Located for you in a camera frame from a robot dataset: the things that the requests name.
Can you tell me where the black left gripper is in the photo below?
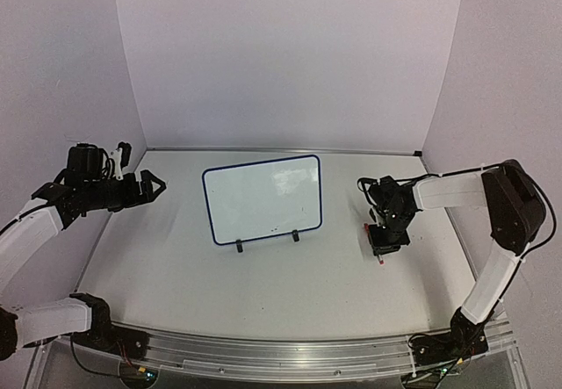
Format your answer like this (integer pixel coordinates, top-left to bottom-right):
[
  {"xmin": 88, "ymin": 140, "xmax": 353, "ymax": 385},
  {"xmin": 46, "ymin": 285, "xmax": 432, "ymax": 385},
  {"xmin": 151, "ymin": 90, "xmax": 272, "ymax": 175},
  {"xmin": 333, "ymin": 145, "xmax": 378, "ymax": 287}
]
[{"xmin": 83, "ymin": 168, "xmax": 165, "ymax": 212}]

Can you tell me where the white marker pen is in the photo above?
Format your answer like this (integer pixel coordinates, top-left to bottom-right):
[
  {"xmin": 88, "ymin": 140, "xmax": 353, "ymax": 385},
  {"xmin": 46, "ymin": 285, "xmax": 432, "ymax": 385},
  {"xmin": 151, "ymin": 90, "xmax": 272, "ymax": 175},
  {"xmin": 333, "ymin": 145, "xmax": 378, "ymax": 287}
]
[{"xmin": 364, "ymin": 223, "xmax": 385, "ymax": 265}]

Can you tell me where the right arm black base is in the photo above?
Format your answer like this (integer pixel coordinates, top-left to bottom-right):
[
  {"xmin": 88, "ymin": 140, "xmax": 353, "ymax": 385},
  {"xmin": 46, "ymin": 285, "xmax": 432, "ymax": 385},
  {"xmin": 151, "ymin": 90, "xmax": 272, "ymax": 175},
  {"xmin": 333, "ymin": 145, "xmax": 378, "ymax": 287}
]
[{"xmin": 407, "ymin": 308, "xmax": 491, "ymax": 366}]

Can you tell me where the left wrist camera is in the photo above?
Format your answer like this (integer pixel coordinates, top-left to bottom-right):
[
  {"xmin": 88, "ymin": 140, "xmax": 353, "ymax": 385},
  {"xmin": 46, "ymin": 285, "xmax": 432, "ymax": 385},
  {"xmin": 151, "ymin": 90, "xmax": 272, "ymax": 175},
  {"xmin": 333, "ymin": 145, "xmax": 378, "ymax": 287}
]
[{"xmin": 110, "ymin": 141, "xmax": 132, "ymax": 180}]

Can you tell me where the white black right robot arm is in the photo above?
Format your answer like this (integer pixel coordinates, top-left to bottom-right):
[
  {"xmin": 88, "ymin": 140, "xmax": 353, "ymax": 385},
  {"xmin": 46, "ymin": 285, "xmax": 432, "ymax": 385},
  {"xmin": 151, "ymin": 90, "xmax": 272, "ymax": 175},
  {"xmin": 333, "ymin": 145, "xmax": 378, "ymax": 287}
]
[{"xmin": 357, "ymin": 160, "xmax": 558, "ymax": 346}]

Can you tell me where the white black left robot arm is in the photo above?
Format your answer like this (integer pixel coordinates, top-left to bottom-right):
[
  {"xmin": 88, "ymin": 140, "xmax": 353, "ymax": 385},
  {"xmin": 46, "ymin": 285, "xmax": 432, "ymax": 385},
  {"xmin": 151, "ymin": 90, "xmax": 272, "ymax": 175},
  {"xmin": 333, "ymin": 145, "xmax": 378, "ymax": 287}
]
[{"xmin": 1, "ymin": 142, "xmax": 167, "ymax": 359}]

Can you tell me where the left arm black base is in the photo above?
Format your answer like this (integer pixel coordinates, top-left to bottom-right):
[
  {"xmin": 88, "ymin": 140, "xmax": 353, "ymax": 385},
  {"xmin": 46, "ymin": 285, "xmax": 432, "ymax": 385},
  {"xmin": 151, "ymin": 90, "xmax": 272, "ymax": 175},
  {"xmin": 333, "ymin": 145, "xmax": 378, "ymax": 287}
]
[{"xmin": 70, "ymin": 292, "xmax": 149, "ymax": 360}]

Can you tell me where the aluminium front rail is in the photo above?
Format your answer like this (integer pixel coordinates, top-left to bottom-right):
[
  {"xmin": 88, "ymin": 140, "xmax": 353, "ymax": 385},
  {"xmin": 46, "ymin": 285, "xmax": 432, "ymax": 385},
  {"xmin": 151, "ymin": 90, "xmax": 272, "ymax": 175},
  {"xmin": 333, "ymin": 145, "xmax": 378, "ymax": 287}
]
[{"xmin": 43, "ymin": 318, "xmax": 523, "ymax": 379}]

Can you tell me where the blue-framed whiteboard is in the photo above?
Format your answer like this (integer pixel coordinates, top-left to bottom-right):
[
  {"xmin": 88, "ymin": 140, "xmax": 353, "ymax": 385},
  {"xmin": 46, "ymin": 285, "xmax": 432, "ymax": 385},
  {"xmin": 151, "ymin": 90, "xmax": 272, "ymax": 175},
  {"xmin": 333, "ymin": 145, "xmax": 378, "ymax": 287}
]
[{"xmin": 201, "ymin": 155, "xmax": 323, "ymax": 246}]

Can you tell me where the left black whiteboard foot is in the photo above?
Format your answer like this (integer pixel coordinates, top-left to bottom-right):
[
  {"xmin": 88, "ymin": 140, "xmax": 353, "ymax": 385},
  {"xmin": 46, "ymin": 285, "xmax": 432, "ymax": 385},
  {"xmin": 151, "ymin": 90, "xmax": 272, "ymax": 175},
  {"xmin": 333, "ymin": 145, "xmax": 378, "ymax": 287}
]
[{"xmin": 235, "ymin": 240, "xmax": 243, "ymax": 254}]

